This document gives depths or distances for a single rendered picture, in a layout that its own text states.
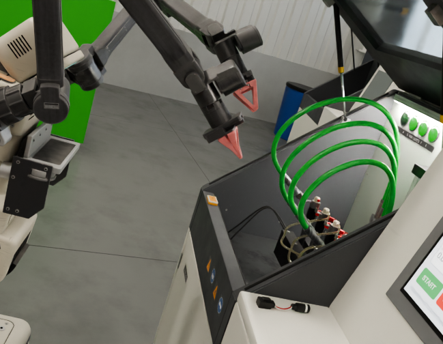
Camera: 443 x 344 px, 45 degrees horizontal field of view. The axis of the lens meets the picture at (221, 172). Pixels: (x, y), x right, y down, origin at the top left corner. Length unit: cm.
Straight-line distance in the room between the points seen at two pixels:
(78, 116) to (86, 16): 83
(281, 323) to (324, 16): 777
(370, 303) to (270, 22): 741
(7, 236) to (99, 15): 318
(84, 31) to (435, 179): 368
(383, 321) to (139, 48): 701
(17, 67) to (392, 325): 103
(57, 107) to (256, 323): 64
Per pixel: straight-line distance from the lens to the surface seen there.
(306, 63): 874
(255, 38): 148
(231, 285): 129
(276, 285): 124
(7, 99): 129
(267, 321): 115
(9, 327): 212
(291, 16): 851
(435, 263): 109
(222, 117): 129
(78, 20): 452
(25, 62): 142
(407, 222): 120
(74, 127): 473
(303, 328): 118
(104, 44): 172
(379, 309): 117
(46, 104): 126
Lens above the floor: 155
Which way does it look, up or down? 17 degrees down
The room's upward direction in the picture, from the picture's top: 18 degrees clockwise
